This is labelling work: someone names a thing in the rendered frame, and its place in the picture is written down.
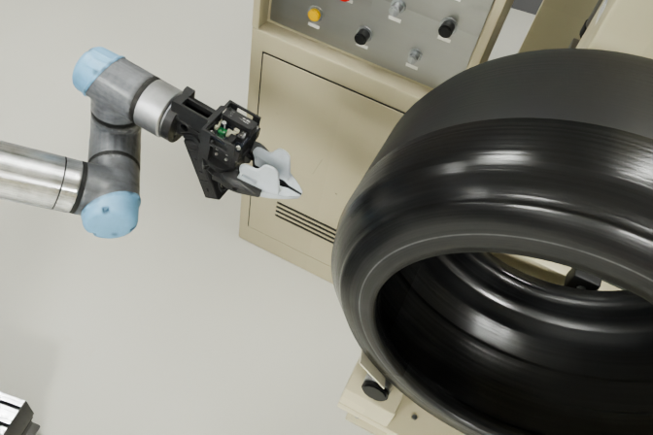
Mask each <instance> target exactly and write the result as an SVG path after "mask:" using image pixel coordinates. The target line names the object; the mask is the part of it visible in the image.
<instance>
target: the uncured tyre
mask: <svg viewBox="0 0 653 435"><path fill-rule="evenodd" d="M490 252H496V253H507V254H515V255H522V256H527V257H532V258H537V259H542V260H546V261H551V262H554V263H558V264H562V265H565V266H568V267H571V268H574V269H577V270H580V271H583V272H586V273H589V274H592V275H594V276H597V277H599V278H602V279H604V280H607V281H609V282H611V283H613V284H617V285H619V286H621V287H623V288H625V289H626V290H589V289H580V288H574V287H568V286H563V285H559V284H552V283H549V282H546V281H544V280H541V279H538V278H535V277H533V276H530V275H528V274H525V273H523V272H521V271H519V270H517V269H515V268H513V267H511V266H509V265H508V264H506V263H504V262H503V261H501V260H499V259H498V258H496V257H495V256H493V255H492V254H491V253H490ZM331 275H332V281H333V285H334V289H335V292H336V295H337V298H338V301H339V303H340V306H341V308H342V311H343V313H344V316H345V318H346V320H347V322H348V324H349V327H350V329H351V331H352V333H353V335H354V337H355V339H356V341H357V342H358V344H359V346H360V347H361V349H362V351H363V352H364V353H365V355H366V356H367V357H368V359H369V360H370V361H371V362H372V364H373V365H374V366H375V367H376V368H377V369H378V370H379V372H380V373H381V374H382V375H383V376H384V377H385V378H386V379H387V380H388V381H389V382H390V383H391V384H392V385H394V386H395V387H396V388H397V389H398V390H399V391H400V392H402V393H403V394H404V395H405V396H407V397H408V398H409V399H410V400H412V401H413V402H414V403H416V404H417V405H418V406H420V407H421V408H422V409H424V410H425V411H427V412H428V413H430V414H431V415H433V416H434V417H436V418H438V419H439V420H441V421H443V422H444V423H446V424H448V425H449V426H451V427H453V428H455V429H456V430H458V431H460V432H462V433H463V434H465V435H653V59H651V58H647V57H643V56H638V55H634V54H628V53H623V52H618V51H611V50H591V49H551V50H533V51H526V52H520V53H515V54H510V55H507V56H503V57H499V58H496V59H493V60H489V61H486V62H484V63H481V64H478V65H476V66H473V67H471V68H469V69H466V70H464V71H462V72H460V73H459V74H457V75H455V76H454V77H452V78H450V79H449V80H447V81H445V82H444V83H442V84H440V85H439V86H437V87H436V88H434V89H433V90H432V91H430V92H429V93H427V94H426V95H425V96H423V97H422V98H421V99H420V100H418V101H417V102H416V103H415V104H414V105H413V106H412V107H411V108H410V109H409V110H408V111H407V112H406V113H405V114H404V115H403V116H402V117H401V119H400V120H399V121H398V123H397V124H396V125H395V127H394V129H393V130H392V132H391V134H390V135H389V137H388V139H387V140H386V142H385V143H384V145H383V147H382V148H381V149H380V150H379V152H378V154H377V155H376V157H375V158H374V160H373V162H372V163H371V165H370V166H369V168H368V170H367V171H366V173H365V174H364V176H363V178H362V179H361V181H360V183H359V185H358V186H357V188H356V189H355V191H354V193H353V194H352V196H351V198H350V199H349V201H348V202H347V204H346V206H345V208H344V210H343V212H342V214H341V216H340V219H339V221H338V224H337V228H336V233H335V238H334V242H333V247H332V252H331Z"/></svg>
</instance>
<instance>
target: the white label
mask: <svg viewBox="0 0 653 435"><path fill-rule="evenodd" d="M360 365H361V367H362V368H363V369H364V370H365V371H366V372H367V373H368V374H369V375H370V376H371V377H372V378H373V379H374V380H375V381H376V382H377V383H378V384H379V385H380V386H381V387H382V388H383V389H384V388H385V379H386V378H385V377H384V376H383V375H382V374H381V373H380V372H379V370H378V369H377V368H376V367H375V366H374V365H373V364H372V362H371V361H370V360H369V359H368V357H367V356H366V355H365V353H364V352H363V351H362V349H361V356H360Z"/></svg>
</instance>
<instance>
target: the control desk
mask: <svg viewBox="0 0 653 435"><path fill-rule="evenodd" d="M513 2H514V0H254V8H253V24H252V26H253V31H252V45H251V60H250V75H249V89H248V105H247V110H249V111H251V112H252V113H254V114H256V115H258V116H260V117H261V120H260V124H259V127H260V131H259V135H258V138H257V139H256V142H259V143H261V144H262V145H264V146H265V147H266V148H267V149H268V150H269V152H274V151H275V150H277V149H283V150H285V151H287V152H288V153H289V155H290V157H291V174H292V175H293V177H294V178H295V179H296V180H297V182H298V184H299V186H300V188H301V190H302V194H301V195H300V197H299V198H298V199H272V198H265V197H255V196H250V195H245V194H241V208H240V222H239V237H240V238H242V239H244V240H246V241H248V242H250V243H252V244H254V245H256V246H258V247H260V248H262V249H264V250H266V251H269V252H271V253H273V254H275V255H277V256H279V257H281V258H283V259H285V260H287V261H288V262H290V263H292V264H294V265H296V266H298V267H300V268H302V269H304V270H306V271H308V272H310V273H312V274H314V275H316V276H318V277H320V278H322V279H324V280H326V281H328V282H330V283H332V284H333V281H332V275H331V252H332V247H333V242H334V238H335V233H336V228H337V224H338V221H339V219H340V216H341V214H342V212H343V210H344V208H345V206H346V204H347V202H348V201H349V199H350V198H351V196H352V194H353V193H354V191H355V189H356V188H357V186H358V185H359V183H360V181H361V179H362V178H363V176H364V174H365V173H366V171H367V170H368V168H369V166H370V165H371V163H372V162H373V160H374V158H375V157H376V155H377V154H378V152H379V150H380V149H381V148H382V147H383V145H384V143H385V142H386V140H387V139H388V137H389V135H390V134H391V132H392V130H393V129H394V127H395V125H396V124H397V123H398V121H399V120H400V119H401V117H402V116H403V115H404V114H405V113H406V112H407V111H408V110H409V109H410V108H411V107H412V106H413V105H414V104H415V103H416V102H417V101H418V100H420V99H421V98H422V97H423V96H425V95H426V94H427V93H429V92H430V91H432V90H433V89H434V88H436V87H437V86H439V85H440V84H442V83H444V82H445V81H447V80H449V79H450V78H452V77H454V76H455V75H457V74H459V73H460V72H462V71H464V70H466V69H469V68H471V67H473V66H476V65H478V64H481V63H484V62H486V61H488V59H489V56H490V54H491V52H492V50H493V47H494V45H495V43H496V40H497V38H498V35H499V32H500V30H501V29H502V27H503V24H504V22H505V20H506V18H507V15H508V13H509V11H510V8H511V6H512V4H513Z"/></svg>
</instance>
